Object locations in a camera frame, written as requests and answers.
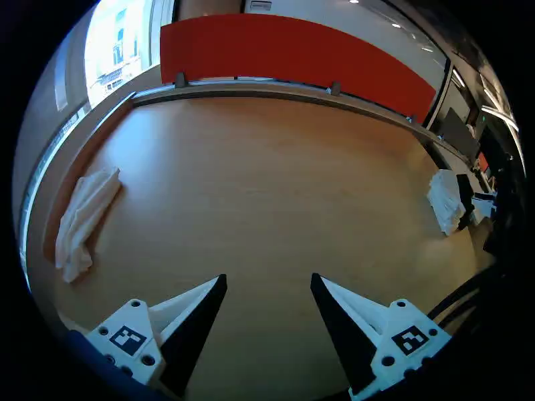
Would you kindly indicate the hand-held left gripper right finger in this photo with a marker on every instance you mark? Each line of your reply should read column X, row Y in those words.
column 397, row 330

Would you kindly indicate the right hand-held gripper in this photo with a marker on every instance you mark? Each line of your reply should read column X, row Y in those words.
column 508, row 217

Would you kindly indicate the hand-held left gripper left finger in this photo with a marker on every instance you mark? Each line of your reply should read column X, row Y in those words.
column 138, row 321

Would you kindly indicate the white towel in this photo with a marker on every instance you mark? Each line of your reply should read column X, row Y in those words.
column 81, row 217

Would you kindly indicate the stack of white towels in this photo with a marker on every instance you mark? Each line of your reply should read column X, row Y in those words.
column 445, row 200

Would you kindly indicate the black monitor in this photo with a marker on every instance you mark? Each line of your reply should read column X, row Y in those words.
column 459, row 131

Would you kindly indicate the red desk screen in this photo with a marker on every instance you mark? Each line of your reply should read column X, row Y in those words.
column 292, row 54

